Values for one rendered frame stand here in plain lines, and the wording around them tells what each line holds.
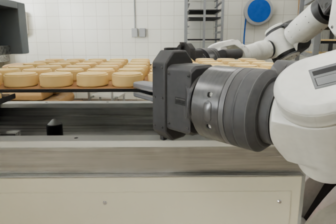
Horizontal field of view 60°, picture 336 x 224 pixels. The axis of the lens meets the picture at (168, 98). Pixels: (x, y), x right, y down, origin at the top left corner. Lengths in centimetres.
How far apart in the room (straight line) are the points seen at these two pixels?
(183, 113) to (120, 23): 435
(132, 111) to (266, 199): 41
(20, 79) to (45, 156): 14
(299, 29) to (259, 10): 344
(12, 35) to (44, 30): 407
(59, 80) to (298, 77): 34
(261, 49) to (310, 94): 84
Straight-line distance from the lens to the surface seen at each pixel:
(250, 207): 56
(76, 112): 82
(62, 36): 499
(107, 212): 56
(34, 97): 413
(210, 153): 52
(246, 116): 29
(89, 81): 46
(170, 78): 36
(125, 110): 79
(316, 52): 185
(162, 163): 52
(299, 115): 25
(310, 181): 85
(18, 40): 104
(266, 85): 30
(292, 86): 26
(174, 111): 36
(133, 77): 45
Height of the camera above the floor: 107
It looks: 12 degrees down
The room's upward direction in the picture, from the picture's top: straight up
